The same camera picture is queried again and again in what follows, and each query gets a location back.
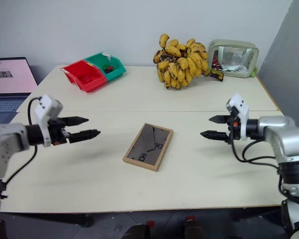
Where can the wooden framed rectangular clock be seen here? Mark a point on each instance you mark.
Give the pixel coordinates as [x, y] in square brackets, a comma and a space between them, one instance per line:
[148, 147]

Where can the red plastic storage bin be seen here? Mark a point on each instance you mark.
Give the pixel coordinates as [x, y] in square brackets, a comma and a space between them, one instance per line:
[85, 76]

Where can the bunch of yellow bananas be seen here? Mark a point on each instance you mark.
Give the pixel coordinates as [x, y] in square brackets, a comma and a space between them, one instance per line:
[182, 62]

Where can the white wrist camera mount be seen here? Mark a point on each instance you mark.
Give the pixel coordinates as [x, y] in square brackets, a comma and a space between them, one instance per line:
[46, 107]
[238, 109]

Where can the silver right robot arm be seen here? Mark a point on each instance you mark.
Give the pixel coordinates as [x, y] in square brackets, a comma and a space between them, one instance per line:
[281, 149]

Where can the open laptop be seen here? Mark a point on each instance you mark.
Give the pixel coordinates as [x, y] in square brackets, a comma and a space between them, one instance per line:
[7, 82]

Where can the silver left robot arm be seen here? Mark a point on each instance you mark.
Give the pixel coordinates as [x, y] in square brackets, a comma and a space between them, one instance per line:
[5, 139]

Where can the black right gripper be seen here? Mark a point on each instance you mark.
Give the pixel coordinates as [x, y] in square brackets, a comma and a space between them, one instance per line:
[234, 129]

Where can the clear green-trimmed pouch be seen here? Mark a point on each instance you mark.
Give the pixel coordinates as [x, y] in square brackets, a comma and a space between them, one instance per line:
[233, 58]

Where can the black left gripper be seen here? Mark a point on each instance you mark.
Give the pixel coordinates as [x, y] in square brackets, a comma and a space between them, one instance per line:
[56, 132]

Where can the green plastic storage bin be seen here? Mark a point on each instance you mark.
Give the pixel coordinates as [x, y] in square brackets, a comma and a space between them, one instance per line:
[107, 66]

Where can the dark rounded robot foot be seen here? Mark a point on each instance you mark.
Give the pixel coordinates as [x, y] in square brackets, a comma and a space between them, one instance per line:
[194, 229]
[137, 231]

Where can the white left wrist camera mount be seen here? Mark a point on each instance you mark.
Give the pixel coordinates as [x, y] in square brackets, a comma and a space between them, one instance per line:
[46, 107]

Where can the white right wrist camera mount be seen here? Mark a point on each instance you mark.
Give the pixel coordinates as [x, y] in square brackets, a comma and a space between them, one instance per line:
[238, 109]

